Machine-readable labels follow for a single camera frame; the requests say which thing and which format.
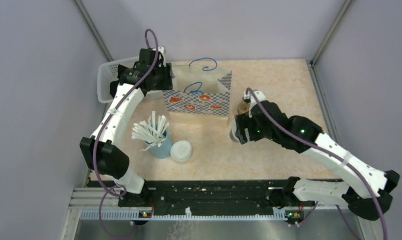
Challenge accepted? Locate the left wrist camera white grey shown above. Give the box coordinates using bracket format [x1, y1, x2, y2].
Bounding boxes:
[157, 46, 166, 62]

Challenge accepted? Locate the brown pulp cup carrier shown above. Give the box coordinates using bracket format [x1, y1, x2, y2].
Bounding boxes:
[237, 101, 250, 115]

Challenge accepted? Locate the patterned paper gift bag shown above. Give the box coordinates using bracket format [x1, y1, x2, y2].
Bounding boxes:
[163, 61, 233, 128]

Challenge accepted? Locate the white plastic basket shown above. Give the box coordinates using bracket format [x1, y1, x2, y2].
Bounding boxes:
[97, 56, 165, 105]

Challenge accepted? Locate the stack of white lids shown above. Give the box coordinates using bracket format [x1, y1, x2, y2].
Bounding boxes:
[170, 140, 193, 164]

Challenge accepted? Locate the black cloth in basket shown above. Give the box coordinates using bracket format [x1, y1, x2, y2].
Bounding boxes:
[109, 65, 137, 98]

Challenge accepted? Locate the single dark plastic cup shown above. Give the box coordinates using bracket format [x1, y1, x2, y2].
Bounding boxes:
[229, 127, 240, 143]

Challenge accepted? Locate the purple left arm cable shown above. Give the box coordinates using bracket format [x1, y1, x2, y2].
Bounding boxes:
[92, 29, 160, 240]

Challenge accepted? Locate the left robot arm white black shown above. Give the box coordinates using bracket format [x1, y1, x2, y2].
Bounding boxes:
[80, 46, 173, 207]

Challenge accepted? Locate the blue straw holder cup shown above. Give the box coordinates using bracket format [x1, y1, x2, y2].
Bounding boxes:
[145, 130, 173, 159]

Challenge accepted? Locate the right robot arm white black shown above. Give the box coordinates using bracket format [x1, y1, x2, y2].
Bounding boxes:
[230, 99, 400, 221]

